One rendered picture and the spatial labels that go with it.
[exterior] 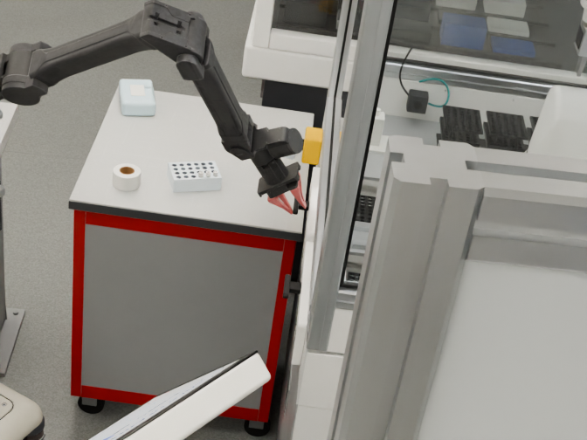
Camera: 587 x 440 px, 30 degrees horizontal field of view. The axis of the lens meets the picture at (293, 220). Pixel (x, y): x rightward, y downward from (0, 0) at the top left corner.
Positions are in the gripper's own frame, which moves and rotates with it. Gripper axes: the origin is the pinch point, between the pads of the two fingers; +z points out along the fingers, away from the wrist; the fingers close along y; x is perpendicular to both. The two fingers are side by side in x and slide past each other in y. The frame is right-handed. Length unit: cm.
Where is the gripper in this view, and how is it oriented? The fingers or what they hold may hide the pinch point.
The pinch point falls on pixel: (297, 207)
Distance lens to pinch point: 250.6
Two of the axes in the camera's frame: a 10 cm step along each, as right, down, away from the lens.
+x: 0.6, -5.7, 8.2
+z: 4.8, 7.4, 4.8
